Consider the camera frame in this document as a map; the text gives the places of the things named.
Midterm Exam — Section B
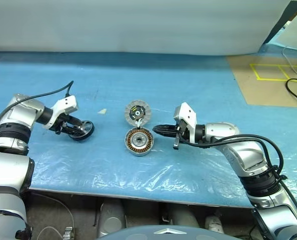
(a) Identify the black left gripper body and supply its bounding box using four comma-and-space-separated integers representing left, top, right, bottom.
54, 116, 73, 135

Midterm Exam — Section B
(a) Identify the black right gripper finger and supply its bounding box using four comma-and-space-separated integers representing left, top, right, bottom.
155, 130, 177, 137
152, 124, 177, 132

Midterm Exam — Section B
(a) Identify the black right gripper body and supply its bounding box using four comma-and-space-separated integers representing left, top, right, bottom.
175, 120, 189, 138

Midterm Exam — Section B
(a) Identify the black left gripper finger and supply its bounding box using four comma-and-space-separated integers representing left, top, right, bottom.
63, 126, 86, 137
66, 117, 88, 128

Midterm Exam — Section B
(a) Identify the black motor rotor ring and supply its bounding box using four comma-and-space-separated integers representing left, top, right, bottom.
68, 119, 96, 142

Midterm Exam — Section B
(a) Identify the round motor cover with circuit board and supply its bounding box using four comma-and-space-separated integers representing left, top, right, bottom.
124, 99, 153, 126

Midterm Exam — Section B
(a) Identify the motor stator with copper windings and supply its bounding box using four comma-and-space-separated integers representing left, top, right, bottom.
124, 126, 156, 158

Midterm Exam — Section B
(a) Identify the blue plastic table cover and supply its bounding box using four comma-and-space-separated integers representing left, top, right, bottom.
0, 51, 297, 208

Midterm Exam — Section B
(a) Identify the grey rounded cylinder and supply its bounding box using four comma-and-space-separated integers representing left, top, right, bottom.
167, 204, 201, 229
98, 199, 127, 237

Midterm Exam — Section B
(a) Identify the brown cardboard sheet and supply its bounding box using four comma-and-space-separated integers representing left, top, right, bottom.
225, 54, 297, 109

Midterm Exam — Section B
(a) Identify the small white rounded shape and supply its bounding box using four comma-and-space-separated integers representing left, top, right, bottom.
204, 214, 225, 234

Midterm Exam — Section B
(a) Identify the small metal clip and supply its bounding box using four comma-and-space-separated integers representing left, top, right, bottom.
62, 226, 74, 240

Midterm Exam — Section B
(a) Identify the grey robot torso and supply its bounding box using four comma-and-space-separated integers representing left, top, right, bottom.
95, 224, 192, 240

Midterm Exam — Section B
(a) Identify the large white foam backdrop board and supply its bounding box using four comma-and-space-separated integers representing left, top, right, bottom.
0, 0, 287, 57

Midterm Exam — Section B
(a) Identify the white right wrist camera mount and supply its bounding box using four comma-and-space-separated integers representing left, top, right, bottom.
172, 101, 198, 145

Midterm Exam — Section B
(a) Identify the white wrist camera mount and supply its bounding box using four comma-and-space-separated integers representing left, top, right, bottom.
172, 101, 198, 145
42, 95, 79, 130

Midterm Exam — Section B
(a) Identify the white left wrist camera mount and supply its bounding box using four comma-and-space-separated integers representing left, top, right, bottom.
42, 95, 79, 130

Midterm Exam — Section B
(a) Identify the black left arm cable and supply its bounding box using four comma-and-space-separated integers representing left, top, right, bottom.
0, 79, 75, 131

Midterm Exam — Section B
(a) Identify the thin white cable under table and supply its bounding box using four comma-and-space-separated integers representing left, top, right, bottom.
29, 196, 76, 240

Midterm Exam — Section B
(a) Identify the black floor cable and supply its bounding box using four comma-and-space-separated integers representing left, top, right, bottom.
285, 78, 297, 109

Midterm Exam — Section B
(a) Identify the white floor cable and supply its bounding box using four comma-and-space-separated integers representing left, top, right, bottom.
282, 45, 297, 81

